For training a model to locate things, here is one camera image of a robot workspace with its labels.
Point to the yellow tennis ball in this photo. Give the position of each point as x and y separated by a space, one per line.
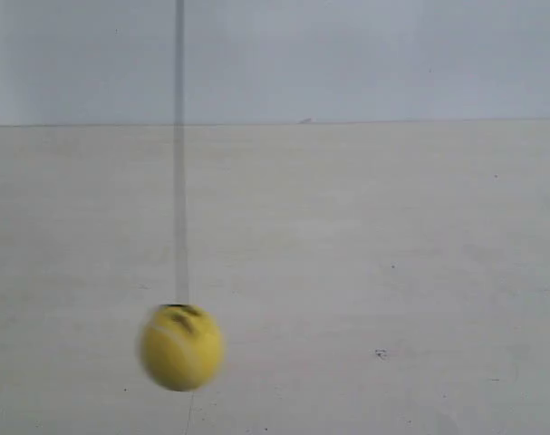
181 347

